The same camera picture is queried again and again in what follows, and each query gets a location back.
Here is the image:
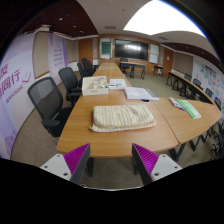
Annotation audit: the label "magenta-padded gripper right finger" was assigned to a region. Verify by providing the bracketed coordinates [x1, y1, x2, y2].
[131, 143, 183, 186]

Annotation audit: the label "colourful wall posters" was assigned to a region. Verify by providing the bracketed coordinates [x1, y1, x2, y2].
[199, 63, 224, 99]

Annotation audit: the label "green booklet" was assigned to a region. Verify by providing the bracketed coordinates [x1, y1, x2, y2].
[176, 99, 202, 120]

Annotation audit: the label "large black wall screen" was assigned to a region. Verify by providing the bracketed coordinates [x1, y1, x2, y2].
[114, 38, 149, 62]

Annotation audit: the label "long curved wooden table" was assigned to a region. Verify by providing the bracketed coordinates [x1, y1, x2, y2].
[165, 70, 214, 105]

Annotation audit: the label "white board with green panel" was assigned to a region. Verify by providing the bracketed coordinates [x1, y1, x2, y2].
[100, 37, 112, 60]

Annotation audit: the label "black mesh office chair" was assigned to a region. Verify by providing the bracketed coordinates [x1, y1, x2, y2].
[27, 76, 73, 138]
[58, 66, 83, 108]

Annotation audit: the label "group of black chairs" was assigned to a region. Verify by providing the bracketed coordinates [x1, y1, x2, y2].
[183, 73, 224, 113]

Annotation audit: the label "purple standing banner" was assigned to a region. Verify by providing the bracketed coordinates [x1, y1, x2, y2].
[48, 32, 69, 86]

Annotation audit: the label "white blue-printed packet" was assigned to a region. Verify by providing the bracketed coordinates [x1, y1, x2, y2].
[105, 83, 126, 91]

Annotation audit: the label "white printed paper sheet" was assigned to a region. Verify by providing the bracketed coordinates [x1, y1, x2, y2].
[108, 78, 128, 88]

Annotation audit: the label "small dark side table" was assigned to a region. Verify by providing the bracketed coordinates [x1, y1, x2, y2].
[153, 64, 164, 77]

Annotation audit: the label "black chair behind desk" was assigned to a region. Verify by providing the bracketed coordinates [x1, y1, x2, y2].
[119, 57, 129, 74]

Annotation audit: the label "bright ceiling light panel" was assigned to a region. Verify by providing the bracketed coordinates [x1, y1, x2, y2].
[123, 0, 208, 38]

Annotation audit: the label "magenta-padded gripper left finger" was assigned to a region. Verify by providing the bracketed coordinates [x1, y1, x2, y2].
[39, 143, 92, 186]

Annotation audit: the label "white book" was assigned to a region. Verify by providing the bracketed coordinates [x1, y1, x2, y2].
[123, 86, 160, 101]

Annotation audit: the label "row of black office chairs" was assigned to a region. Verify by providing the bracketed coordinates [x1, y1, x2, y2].
[76, 57, 98, 80]

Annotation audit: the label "brown wooden door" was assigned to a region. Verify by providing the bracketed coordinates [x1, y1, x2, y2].
[78, 38, 94, 64]
[162, 47, 174, 78]

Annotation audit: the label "white wall whiteboard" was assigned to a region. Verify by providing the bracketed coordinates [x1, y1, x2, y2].
[148, 43, 160, 65]

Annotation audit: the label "cream zigzag-patterned towel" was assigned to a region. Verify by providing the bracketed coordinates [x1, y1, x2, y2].
[89, 104, 157, 133]

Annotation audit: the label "large purple wall banner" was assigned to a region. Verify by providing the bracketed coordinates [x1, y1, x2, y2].
[0, 33, 36, 159]

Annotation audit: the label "white open cardboard box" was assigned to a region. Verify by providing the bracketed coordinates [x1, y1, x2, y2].
[81, 75, 109, 97]

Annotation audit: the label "dark-legged wooden desk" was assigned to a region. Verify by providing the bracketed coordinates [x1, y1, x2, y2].
[119, 61, 147, 80]

